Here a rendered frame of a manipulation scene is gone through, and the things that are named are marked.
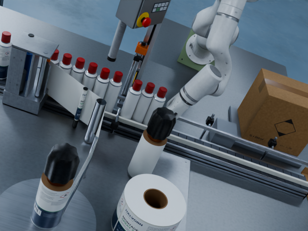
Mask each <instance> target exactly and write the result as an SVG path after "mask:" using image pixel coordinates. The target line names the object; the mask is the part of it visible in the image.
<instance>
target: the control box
mask: <svg viewBox="0 0 308 231"><path fill-rule="evenodd" d="M166 1H169V3H170V0H120V3H119V6H118V9H117V12H116V15H115V16H116V17H117V18H118V19H120V20H121V21H122V22H124V23H125V24H126V25H127V26H129V27H130V28H131V29H135V28H141V27H143V26H142V23H141V19H142V18H143V17H145V18H147V17H149V18H150V19H151V24H150V26H151V25H155V24H160V23H162V21H163V19H164V16H165V13H166V11H167V10H166V11H160V12H154V13H151V11H152V9H153V6H154V4H155V3H160V2H166ZM168 6H169V4H168ZM167 8H168V7H167Z"/></svg>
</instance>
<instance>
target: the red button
mask: <svg viewBox="0 0 308 231"><path fill-rule="evenodd" d="M141 23H142V26H143V27H145V28H146V27H148V26H149V25H150V24H151V19H150V18H149V17H147V18H145V17H143V18H142V19H141Z"/></svg>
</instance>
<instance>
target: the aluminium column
mask: <svg viewBox="0 0 308 231"><path fill-rule="evenodd" d="M170 2H171V1H170ZM169 4H170V3H169ZM167 10H168V9H167ZM166 12H167V11H166ZM162 22H163V21H162ZM161 25H162V23H160V24H155V25H151V26H148V29H147V31H146V34H145V37H144V39H143V41H144V42H146V43H147V44H148V45H149V47H148V51H147V53H146V55H145V56H143V60H142V63H141V66H140V69H139V71H138V73H137V74H136V77H135V80H136V79H139V80H140V79H141V77H142V74H143V71H144V69H145V67H146V64H147V61H148V59H149V56H150V53H151V51H152V48H153V46H154V43H155V41H156V38H157V36H158V33H159V30H160V27H161ZM137 65H138V62H137V61H136V62H135V64H134V67H133V70H132V72H131V75H130V78H129V80H128V83H127V86H126V89H125V92H124V95H126V94H127V92H128V89H129V86H130V84H131V81H132V78H133V75H134V73H135V70H136V68H137ZM135 80H134V81H135ZM133 83H134V82H133Z"/></svg>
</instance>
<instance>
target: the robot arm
mask: <svg viewBox="0 0 308 231"><path fill-rule="evenodd" d="M256 1H258V0H216V1H215V3H214V4H213V6H210V7H208V8H205V9H203V10H201V11H200V12H199V13H198V14H197V15H196V16H195V17H194V19H193V21H192V30H193V32H194V33H195V34H194V35H193V36H191V37H190V38H189V40H188V41H187V44H186V54H187V56H188V58H189V59H190V60H191V61H192V62H194V63H196V64H198V65H206V66H205V67H204V68H203V69H201V70H200V71H199V72H198V73H197V74H196V75H195V76H194V77H193V78H192V79H191V80H190V81H189V82H188V83H187V84H186V85H185V86H183V87H182V88H181V90H180V92H179V93H177V94H176V95H175V96H174V97H173V98H171V99H170V100H169V101H168V102H167V104H166V108H168V109H170V110H172V111H173V112H174V115H175V116H176V119H177V118H179V117H180V116H181V115H182V114H183V113H184V112H185V111H186V110H187V109H188V107H189V106H192V105H195V104H196V103H197V102H198V101H200V100H201V99H202V98H203V97H204V96H206V95H210V96H214V97H218V96H220V95H222V94H223V92H224V91H225V89H226V86H227V84H228V82H229V79H230V76H231V71H232V61H231V56H230V52H229V46H230V45H232V44H233V43H234V42H235V41H236V40H237V38H238V35H239V28H238V26H237V25H238V22H239V20H240V17H241V15H242V12H243V9H244V6H245V4H246V2H256ZM213 60H214V65H212V64H209V63H211V62H212V61H213Z"/></svg>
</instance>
